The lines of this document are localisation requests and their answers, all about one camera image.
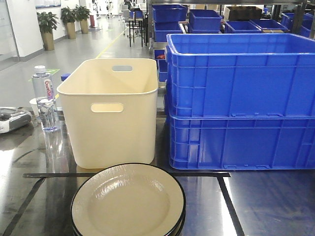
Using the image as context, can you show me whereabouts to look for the blue crate on shelf left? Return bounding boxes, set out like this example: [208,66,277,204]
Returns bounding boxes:
[152,4,188,23]

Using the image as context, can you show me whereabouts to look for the cardboard box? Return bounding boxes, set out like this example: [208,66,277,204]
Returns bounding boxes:
[223,6,262,22]

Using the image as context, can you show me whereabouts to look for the upper large blue crate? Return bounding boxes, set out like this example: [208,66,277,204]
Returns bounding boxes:
[166,33,315,118]

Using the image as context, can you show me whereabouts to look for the lower large blue crate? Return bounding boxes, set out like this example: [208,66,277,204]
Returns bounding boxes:
[169,116,315,170]

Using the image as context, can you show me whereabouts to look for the blue crate on shelf right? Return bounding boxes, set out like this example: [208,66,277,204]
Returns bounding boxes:
[224,21,262,33]

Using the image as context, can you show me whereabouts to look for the grey handheld device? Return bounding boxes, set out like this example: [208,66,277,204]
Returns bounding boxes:
[0,107,32,134]

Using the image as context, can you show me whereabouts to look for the clear water bottle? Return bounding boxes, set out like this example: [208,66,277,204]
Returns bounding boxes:
[32,65,60,133]

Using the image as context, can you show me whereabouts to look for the cream plate black rim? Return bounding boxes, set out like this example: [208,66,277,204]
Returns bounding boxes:
[71,163,186,236]
[72,211,186,236]

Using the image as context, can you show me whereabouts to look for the large blue crate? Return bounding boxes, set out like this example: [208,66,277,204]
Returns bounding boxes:
[169,116,315,170]
[166,33,315,118]

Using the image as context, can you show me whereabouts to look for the potted plant gold pot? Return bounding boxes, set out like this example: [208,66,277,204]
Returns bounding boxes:
[61,6,76,39]
[74,5,90,34]
[37,12,58,51]

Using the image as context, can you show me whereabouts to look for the potted plant gold pot near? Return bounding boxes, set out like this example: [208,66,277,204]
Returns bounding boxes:
[37,12,58,51]

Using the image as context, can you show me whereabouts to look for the white paper cup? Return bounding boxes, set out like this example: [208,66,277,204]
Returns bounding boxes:
[29,98,39,118]

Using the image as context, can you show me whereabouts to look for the blue crate on shelf middle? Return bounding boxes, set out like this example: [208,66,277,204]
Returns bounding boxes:
[189,9,222,33]

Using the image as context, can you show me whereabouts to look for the potted plant gold pot middle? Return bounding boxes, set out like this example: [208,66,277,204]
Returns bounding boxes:
[61,6,76,39]

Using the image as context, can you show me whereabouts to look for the cream plastic bin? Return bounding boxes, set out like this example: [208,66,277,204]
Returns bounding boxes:
[57,59,158,169]

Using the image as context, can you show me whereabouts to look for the potted plant gold pot far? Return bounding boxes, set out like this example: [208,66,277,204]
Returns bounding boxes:
[74,5,90,34]

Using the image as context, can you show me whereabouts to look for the blue crate on shelf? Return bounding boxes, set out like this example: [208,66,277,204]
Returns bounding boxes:
[189,9,222,33]
[152,4,188,23]
[224,21,262,33]

